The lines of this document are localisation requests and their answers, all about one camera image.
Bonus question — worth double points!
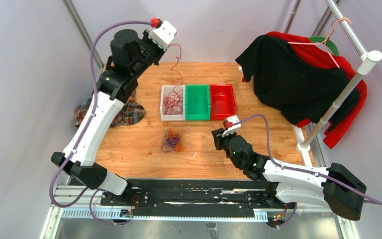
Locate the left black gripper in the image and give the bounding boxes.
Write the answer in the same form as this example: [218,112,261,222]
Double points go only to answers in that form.
[132,29,167,79]

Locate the red cable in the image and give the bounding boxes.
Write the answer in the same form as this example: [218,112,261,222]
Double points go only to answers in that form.
[163,43,185,116]

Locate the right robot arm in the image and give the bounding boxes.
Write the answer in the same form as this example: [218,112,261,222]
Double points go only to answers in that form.
[211,128,367,221]

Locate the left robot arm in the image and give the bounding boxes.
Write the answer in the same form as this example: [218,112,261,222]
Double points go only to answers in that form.
[51,26,177,206]

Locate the red plastic bin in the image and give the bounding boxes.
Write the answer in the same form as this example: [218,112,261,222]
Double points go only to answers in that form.
[209,84,236,120]

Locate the green plastic bin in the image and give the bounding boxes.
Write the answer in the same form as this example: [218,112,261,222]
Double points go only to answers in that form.
[185,85,210,120]

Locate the white plastic bin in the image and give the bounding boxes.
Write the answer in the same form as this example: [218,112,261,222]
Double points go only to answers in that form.
[160,85,186,121]

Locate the plaid flannel shirt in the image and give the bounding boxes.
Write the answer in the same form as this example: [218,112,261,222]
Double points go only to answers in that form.
[74,90,146,128]

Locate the black shirt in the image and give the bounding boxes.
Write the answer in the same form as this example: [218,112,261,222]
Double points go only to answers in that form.
[236,31,355,125]

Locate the red shirt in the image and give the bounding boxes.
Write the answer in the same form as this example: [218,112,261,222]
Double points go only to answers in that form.
[242,31,369,149]

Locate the green hanger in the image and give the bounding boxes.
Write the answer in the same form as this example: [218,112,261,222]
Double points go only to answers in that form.
[308,36,340,56]

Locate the white clothes rack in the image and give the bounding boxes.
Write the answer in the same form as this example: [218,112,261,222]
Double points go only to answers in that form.
[283,0,382,153]

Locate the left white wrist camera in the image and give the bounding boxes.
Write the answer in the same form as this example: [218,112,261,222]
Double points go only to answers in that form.
[149,20,177,52]

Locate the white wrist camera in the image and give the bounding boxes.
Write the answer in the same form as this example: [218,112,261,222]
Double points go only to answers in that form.
[222,115,241,137]
[149,20,177,52]

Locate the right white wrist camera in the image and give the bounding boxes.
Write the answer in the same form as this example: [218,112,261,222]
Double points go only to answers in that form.
[222,115,241,137]

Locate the orange cable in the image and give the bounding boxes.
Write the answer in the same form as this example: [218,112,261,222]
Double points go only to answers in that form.
[163,127,186,154]

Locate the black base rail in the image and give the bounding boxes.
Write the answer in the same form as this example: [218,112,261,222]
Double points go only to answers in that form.
[100,179,295,218]

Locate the pink wire hanger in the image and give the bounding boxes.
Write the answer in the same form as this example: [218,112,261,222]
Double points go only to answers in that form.
[288,17,352,68]

